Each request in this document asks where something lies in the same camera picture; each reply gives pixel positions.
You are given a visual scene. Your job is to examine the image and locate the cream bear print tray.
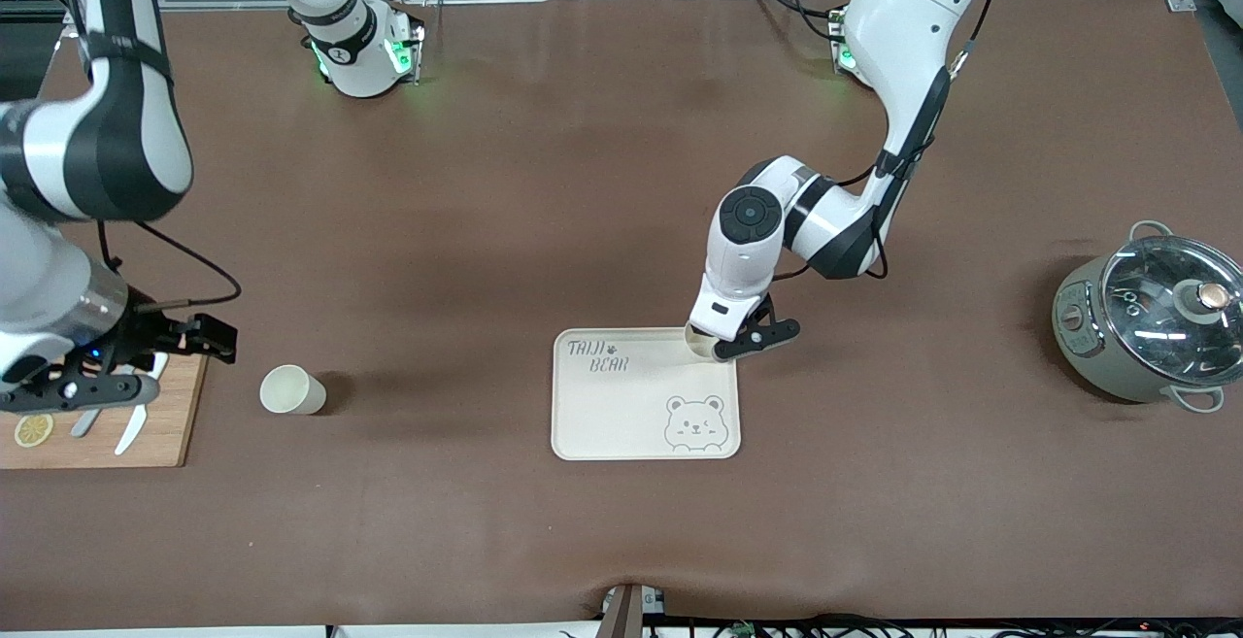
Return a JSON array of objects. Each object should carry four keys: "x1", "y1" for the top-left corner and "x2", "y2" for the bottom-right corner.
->
[{"x1": 551, "y1": 327, "x2": 742, "y2": 462}]

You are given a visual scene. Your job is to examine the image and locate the white plastic knife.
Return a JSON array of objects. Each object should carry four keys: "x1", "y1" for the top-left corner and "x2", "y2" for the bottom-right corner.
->
[{"x1": 114, "y1": 352, "x2": 170, "y2": 456}]

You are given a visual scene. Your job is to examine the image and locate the bamboo cutting board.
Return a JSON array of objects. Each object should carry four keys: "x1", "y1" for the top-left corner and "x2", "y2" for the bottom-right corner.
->
[{"x1": 0, "y1": 352, "x2": 210, "y2": 470}]

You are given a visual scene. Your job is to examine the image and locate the brown table cover mat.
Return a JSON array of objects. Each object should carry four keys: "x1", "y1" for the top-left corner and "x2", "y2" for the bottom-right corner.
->
[{"x1": 0, "y1": 0, "x2": 1243, "y2": 629}]

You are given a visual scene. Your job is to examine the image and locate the grey cooking pot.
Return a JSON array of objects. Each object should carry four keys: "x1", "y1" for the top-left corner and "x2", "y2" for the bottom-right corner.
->
[{"x1": 1052, "y1": 220, "x2": 1226, "y2": 416}]

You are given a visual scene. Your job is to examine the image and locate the glass pot lid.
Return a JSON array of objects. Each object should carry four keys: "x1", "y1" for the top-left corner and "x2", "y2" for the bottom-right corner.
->
[{"x1": 1102, "y1": 235, "x2": 1243, "y2": 386}]

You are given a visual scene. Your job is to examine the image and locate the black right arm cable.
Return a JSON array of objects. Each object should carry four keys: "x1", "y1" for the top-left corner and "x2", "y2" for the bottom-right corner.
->
[{"x1": 58, "y1": 0, "x2": 242, "y2": 314}]

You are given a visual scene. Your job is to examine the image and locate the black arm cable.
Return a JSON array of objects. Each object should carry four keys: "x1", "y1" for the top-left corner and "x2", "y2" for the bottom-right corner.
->
[
  {"x1": 58, "y1": 0, "x2": 242, "y2": 314},
  {"x1": 777, "y1": 0, "x2": 1001, "y2": 282}
]

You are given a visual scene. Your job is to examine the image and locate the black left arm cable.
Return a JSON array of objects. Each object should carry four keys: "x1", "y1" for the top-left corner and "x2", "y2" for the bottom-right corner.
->
[{"x1": 777, "y1": 0, "x2": 1001, "y2": 282}]

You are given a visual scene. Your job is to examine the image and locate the grey metal bracket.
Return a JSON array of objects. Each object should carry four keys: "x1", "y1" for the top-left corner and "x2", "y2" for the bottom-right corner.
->
[{"x1": 597, "y1": 582, "x2": 668, "y2": 638}]

